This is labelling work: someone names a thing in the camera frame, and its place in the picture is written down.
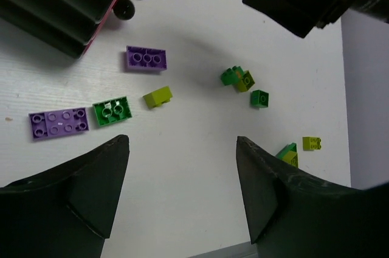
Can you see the purple lego brick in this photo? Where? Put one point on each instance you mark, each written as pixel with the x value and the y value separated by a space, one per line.
pixel 145 59

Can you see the green 2x3 lego brick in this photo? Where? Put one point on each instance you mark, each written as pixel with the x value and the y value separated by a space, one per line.
pixel 112 111

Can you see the lime studded lego brick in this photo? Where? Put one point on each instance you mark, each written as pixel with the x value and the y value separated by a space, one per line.
pixel 311 143

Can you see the purple lego plate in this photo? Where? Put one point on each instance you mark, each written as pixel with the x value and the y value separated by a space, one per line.
pixel 58 123

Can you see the lime 2x2 lego brick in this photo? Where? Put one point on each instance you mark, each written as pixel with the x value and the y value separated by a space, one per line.
pixel 158 97

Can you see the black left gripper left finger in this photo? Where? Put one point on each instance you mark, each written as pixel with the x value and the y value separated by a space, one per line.
pixel 68 210

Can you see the lime long lego brick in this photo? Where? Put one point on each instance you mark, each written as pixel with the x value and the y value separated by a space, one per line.
pixel 291 158

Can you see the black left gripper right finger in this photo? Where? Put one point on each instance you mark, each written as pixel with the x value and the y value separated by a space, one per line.
pixel 291 213

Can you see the green hollow lego brick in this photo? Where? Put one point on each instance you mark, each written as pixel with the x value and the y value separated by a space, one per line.
pixel 259 99

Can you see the green lego under lime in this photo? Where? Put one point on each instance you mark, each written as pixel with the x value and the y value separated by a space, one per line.
pixel 290 147

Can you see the green lego brick number two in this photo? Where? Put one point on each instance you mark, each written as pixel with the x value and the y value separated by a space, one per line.
pixel 232 76

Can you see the lime hollow lego brick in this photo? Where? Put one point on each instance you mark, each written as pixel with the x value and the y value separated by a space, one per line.
pixel 245 83

